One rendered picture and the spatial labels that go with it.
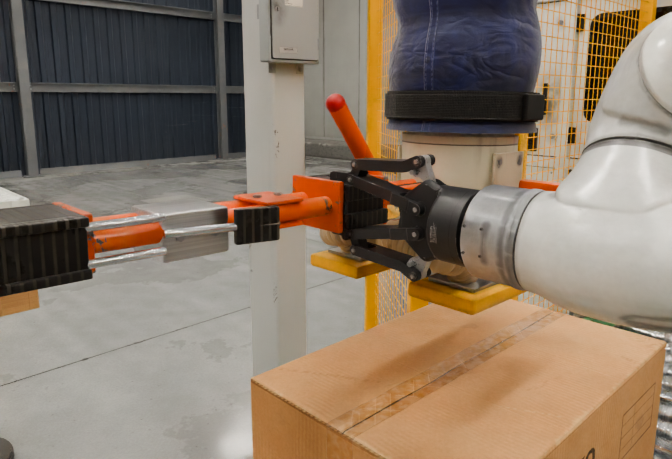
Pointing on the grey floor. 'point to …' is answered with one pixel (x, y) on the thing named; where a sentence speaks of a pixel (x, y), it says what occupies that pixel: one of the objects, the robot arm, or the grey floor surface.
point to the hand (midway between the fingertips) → (332, 201)
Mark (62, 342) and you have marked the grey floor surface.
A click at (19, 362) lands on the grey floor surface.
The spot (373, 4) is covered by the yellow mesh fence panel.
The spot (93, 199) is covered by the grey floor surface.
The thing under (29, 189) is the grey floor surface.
